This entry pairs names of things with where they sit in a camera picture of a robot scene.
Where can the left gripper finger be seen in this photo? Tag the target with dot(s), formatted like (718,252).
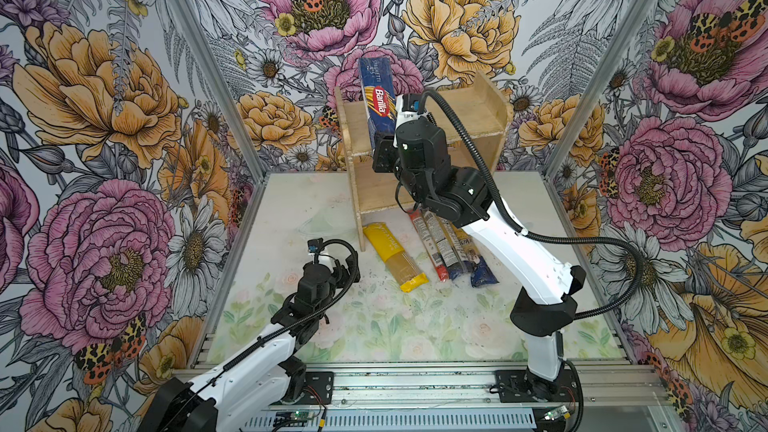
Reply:
(352,269)
(333,264)

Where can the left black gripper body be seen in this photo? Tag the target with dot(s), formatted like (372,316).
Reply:
(338,281)

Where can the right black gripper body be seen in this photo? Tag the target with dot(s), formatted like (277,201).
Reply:
(410,177)

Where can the blue Barilla pasta box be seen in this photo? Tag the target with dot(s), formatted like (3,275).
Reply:
(378,96)

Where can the clear blue-end spaghetti bag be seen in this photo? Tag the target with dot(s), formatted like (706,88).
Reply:
(449,247)

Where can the yellow blue spaghetti bag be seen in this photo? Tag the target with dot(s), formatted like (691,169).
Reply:
(480,273)

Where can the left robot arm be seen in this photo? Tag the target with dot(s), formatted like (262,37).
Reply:
(265,371)

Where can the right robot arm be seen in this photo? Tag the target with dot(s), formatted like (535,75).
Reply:
(545,303)

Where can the red spaghetti bag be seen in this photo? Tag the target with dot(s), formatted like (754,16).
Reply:
(430,245)

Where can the left green circuit board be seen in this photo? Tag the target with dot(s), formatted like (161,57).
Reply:
(295,418)

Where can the green circuit board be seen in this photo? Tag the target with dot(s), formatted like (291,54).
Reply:
(560,413)
(295,418)

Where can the right green circuit board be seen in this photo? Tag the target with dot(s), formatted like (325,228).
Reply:
(560,413)

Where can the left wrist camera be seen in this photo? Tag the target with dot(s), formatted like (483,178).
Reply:
(315,246)

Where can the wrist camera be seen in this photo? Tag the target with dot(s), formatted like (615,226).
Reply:
(407,108)
(315,246)

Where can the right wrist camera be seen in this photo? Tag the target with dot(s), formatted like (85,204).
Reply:
(407,108)

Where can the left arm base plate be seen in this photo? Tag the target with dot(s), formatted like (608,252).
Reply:
(310,388)

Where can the aluminium front rail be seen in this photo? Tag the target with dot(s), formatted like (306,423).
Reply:
(467,385)

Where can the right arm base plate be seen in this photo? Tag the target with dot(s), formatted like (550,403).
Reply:
(521,386)

